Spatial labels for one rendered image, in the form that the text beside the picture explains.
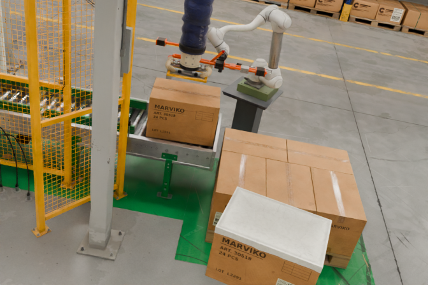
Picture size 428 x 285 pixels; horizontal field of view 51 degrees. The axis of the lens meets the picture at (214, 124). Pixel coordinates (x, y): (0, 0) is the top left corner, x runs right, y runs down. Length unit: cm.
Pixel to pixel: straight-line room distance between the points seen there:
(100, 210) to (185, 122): 105
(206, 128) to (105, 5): 165
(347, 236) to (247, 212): 135
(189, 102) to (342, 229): 161
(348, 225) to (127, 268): 174
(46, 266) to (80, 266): 24
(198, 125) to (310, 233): 162
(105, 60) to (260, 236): 136
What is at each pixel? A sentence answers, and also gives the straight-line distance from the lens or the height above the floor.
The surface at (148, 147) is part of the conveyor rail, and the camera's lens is 390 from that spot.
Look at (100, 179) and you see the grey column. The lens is 323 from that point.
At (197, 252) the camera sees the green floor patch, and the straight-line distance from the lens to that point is 377.
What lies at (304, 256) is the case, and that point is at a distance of 251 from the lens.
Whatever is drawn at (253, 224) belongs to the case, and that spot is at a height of 102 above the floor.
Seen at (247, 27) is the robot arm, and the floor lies 148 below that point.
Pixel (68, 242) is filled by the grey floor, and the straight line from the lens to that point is 379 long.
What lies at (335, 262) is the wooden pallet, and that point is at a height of 5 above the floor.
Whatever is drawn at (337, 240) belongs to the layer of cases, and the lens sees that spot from 382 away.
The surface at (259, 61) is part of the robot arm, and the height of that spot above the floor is 110.
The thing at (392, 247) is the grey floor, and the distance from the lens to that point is 449.
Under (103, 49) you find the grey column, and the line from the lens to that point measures 274.
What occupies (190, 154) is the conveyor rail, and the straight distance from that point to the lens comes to 387.
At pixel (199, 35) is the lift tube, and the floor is 151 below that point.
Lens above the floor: 274
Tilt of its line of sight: 30 degrees down
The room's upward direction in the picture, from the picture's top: 11 degrees clockwise
